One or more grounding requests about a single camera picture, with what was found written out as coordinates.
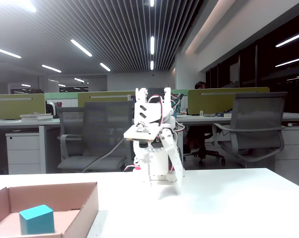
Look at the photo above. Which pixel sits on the olive desk partition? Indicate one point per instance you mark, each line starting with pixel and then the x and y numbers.
pixel 102 99
pixel 15 106
pixel 226 101

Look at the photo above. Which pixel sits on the white office desk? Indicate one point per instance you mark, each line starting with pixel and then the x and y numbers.
pixel 15 122
pixel 295 117

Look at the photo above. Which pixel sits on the black office chair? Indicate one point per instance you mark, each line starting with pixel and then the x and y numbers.
pixel 204 148

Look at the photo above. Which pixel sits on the black bag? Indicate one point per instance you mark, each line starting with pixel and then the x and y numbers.
pixel 50 109

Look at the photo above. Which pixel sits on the long ceiling light strip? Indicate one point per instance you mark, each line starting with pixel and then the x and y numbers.
pixel 51 68
pixel 152 65
pixel 81 47
pixel 6 52
pixel 152 45
pixel 105 67

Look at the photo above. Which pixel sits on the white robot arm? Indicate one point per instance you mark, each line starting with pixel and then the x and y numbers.
pixel 162 158

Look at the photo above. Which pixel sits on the white drawer cabinet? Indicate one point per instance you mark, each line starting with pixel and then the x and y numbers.
pixel 23 153
pixel 293 153

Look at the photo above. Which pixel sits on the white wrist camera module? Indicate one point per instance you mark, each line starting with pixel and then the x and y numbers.
pixel 139 135

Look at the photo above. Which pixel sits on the dark blue book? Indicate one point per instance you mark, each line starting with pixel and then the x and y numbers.
pixel 222 114

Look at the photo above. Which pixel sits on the grey mesh office chair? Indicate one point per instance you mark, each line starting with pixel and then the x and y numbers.
pixel 263 116
pixel 97 124

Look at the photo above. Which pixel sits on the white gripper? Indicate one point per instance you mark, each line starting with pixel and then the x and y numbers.
pixel 156 162

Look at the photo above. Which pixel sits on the person with dark hair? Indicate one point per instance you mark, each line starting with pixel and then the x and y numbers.
pixel 201 85

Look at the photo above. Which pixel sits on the brown cardboard box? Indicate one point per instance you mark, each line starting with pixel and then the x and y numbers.
pixel 53 196

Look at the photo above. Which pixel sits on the blue cube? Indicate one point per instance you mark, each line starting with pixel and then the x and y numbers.
pixel 36 220

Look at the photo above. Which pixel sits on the green desk partition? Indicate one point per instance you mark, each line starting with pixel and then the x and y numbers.
pixel 63 96

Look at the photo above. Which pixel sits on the stack of books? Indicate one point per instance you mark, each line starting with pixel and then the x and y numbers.
pixel 36 117

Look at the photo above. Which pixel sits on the row of upright books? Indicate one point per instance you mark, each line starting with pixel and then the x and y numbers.
pixel 132 99

